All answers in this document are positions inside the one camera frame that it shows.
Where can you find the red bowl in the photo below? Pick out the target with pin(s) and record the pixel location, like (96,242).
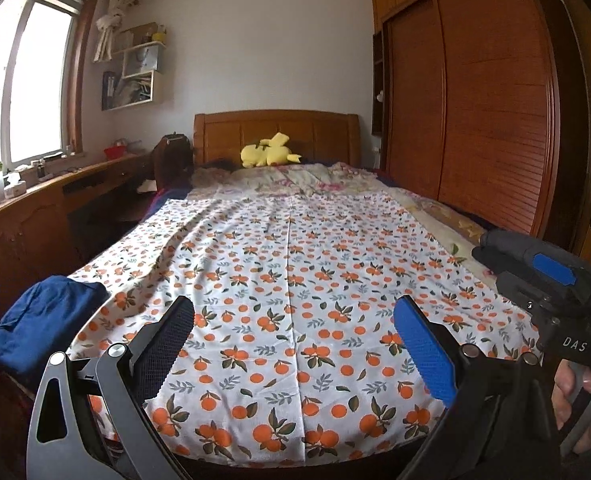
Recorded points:
(114,153)

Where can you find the yellow plush toy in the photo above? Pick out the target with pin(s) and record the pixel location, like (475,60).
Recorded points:
(265,155)

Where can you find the black backpack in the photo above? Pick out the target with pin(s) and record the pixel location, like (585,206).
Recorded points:
(173,160)

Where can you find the wooden desk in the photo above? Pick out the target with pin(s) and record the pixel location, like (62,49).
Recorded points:
(25,235)

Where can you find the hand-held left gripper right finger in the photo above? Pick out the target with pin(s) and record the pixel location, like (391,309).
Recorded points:
(425,355)

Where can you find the white wall shelf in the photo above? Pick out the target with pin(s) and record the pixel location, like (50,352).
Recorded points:
(140,90)

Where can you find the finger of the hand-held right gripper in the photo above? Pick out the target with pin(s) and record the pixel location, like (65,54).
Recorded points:
(553,266)
(518,287)

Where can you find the orange print bed sheet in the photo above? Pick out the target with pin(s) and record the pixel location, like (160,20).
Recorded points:
(285,285)

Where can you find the white tissue box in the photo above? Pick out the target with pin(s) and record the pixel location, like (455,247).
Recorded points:
(14,189)

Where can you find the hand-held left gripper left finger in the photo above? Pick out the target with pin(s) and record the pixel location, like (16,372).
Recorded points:
(168,340)

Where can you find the tied white curtain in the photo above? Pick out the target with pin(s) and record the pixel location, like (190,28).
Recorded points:
(108,30)

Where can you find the floral quilt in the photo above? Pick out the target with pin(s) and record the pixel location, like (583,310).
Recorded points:
(325,177)

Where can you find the blue cloth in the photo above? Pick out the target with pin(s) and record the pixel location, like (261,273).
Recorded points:
(40,320)

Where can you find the wooden wardrobe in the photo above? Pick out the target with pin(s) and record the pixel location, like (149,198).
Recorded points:
(490,110)

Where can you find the wooden bed headboard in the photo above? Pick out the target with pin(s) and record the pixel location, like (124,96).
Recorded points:
(315,132)

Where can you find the window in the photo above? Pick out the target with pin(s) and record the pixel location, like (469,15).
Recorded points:
(35,85)

